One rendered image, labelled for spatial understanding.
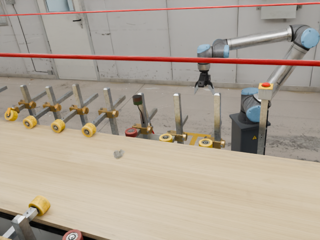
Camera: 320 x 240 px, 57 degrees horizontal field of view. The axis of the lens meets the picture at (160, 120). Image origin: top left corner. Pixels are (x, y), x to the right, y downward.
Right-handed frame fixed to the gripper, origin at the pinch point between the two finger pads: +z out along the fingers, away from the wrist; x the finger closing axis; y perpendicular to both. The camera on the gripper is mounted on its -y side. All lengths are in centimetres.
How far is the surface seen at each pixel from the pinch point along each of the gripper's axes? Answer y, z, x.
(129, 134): -56, 3, 36
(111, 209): -116, 4, 16
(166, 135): -53, 3, 11
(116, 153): -79, 2, 33
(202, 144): -58, 3, -12
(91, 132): -65, -1, 58
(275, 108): 167, 94, -53
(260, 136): -43, 3, -43
